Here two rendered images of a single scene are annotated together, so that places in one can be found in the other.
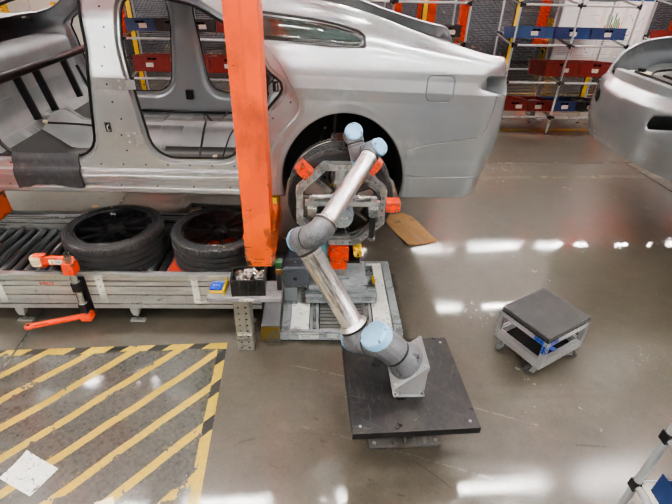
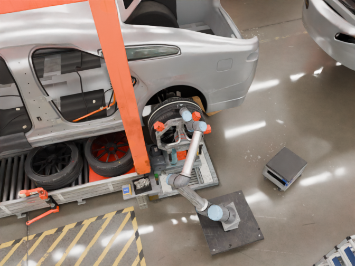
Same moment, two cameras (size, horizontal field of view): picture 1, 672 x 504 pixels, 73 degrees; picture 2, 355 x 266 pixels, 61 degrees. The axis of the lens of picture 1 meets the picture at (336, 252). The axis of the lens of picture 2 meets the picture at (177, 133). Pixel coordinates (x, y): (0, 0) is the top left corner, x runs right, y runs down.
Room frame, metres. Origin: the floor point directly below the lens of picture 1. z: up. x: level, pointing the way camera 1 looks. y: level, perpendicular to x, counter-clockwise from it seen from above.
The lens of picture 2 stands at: (0.40, 0.30, 3.56)
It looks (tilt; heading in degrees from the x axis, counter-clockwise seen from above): 52 degrees down; 352
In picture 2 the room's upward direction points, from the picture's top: 4 degrees counter-clockwise
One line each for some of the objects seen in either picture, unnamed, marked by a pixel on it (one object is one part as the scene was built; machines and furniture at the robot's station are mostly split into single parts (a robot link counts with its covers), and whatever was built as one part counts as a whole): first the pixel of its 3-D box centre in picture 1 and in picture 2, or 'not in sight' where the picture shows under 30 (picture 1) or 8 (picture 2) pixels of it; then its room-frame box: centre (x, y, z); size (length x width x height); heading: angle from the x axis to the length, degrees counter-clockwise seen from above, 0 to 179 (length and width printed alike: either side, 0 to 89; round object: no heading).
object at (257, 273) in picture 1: (248, 280); (141, 184); (2.12, 0.50, 0.51); 0.20 x 0.14 x 0.13; 96
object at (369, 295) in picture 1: (339, 283); (180, 157); (2.64, -0.04, 0.13); 0.50 x 0.36 x 0.10; 92
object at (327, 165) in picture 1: (340, 204); (179, 135); (2.47, -0.02, 0.85); 0.54 x 0.07 x 0.54; 92
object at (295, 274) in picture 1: (296, 268); (157, 157); (2.62, 0.27, 0.26); 0.42 x 0.18 x 0.35; 2
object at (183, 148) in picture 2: (341, 210); (181, 140); (2.40, -0.02, 0.85); 0.21 x 0.14 x 0.14; 2
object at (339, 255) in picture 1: (338, 252); (180, 151); (2.51, -0.02, 0.48); 0.16 x 0.12 x 0.17; 2
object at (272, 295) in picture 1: (246, 291); (141, 188); (2.12, 0.52, 0.44); 0.43 x 0.17 x 0.03; 92
